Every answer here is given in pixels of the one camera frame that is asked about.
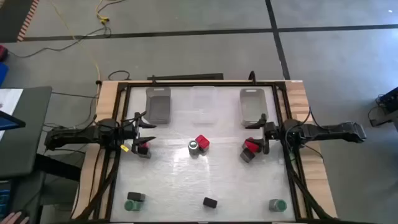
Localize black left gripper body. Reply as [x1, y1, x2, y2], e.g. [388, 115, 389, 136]
[119, 112, 141, 156]

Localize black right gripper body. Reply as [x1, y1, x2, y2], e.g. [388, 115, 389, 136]
[262, 120, 283, 156]

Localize red smoked paprika tin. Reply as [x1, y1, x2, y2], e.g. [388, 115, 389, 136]
[136, 141, 152, 159]
[195, 134, 211, 153]
[243, 138, 261, 154]

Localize green-lidded herb jar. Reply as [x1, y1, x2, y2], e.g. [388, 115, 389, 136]
[124, 198, 144, 212]
[268, 198, 288, 213]
[187, 140, 201, 156]

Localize light grey plastic bin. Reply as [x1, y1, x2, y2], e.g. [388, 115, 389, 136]
[239, 88, 270, 127]

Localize dark grey plastic bin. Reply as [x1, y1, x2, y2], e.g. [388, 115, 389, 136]
[144, 86, 172, 125]

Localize clear plastic bin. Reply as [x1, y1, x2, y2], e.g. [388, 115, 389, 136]
[189, 85, 218, 126]

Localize black flat bar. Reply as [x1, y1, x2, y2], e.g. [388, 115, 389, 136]
[147, 73, 224, 81]

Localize dark grey desk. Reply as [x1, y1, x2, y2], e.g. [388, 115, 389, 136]
[0, 86, 53, 180]

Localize black tablet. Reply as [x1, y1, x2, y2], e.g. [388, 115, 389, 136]
[0, 110, 27, 131]

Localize white paper sheet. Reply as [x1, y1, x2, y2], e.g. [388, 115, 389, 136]
[0, 88, 24, 141]

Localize blue object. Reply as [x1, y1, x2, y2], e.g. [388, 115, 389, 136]
[0, 62, 9, 86]

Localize dark device with lit keys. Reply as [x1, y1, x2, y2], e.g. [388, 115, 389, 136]
[0, 180, 12, 219]

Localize black mat with striped edge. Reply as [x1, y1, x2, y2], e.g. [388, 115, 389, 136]
[0, 0, 40, 44]

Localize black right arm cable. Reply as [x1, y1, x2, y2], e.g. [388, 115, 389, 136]
[284, 107, 326, 164]

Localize black table frame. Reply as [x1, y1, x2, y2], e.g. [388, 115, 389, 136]
[72, 80, 340, 224]

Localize black cable loop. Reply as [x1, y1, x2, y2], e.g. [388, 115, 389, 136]
[108, 70, 131, 81]

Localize thin black cable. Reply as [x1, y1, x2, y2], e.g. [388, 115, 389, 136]
[51, 91, 100, 100]

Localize long yellow cable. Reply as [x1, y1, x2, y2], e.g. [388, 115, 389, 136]
[48, 0, 102, 82]

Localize yellow cable with plug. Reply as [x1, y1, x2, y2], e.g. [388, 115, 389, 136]
[95, 0, 127, 24]

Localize black floor cable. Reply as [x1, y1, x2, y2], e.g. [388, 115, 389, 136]
[7, 24, 113, 59]

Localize black equipment with cables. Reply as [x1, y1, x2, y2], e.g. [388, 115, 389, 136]
[368, 86, 398, 129]

